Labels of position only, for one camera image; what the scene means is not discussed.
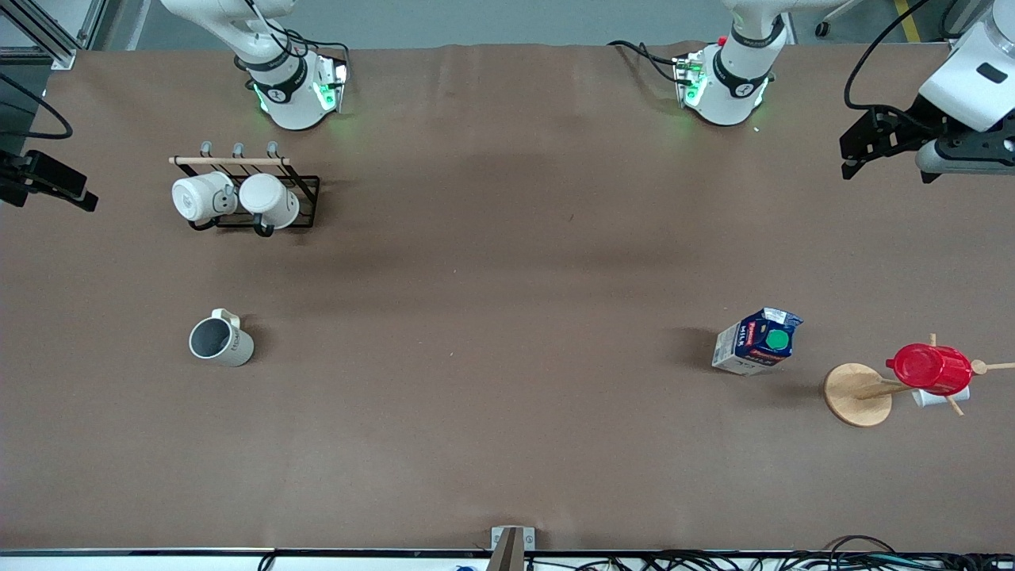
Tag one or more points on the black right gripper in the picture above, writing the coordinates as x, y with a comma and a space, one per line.
19, 178

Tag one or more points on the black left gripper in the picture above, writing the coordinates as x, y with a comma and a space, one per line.
906, 132

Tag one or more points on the blue white milk carton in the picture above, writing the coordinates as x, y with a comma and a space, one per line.
745, 350

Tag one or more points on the grey white ceramic cup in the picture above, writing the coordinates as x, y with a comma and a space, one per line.
234, 349

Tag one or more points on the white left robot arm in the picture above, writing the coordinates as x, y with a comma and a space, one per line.
737, 75

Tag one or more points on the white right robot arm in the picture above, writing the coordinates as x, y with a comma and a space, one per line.
289, 95

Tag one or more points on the red plastic cup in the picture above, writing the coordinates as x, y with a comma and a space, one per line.
932, 369

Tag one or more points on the small white cup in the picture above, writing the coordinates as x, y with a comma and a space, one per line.
928, 399

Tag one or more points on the white cart leg with caster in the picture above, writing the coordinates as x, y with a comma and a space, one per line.
836, 20

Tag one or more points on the white mug with face print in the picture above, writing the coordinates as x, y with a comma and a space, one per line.
198, 198

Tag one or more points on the plain white mug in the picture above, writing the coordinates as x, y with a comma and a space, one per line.
270, 198

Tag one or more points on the wooden mug tree stand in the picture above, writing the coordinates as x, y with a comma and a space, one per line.
856, 396

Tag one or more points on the brown table cover sheet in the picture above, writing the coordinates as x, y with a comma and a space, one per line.
507, 357

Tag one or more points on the aluminium frame profile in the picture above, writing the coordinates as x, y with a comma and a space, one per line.
967, 17
47, 36

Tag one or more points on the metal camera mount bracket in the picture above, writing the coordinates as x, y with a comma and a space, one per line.
511, 547

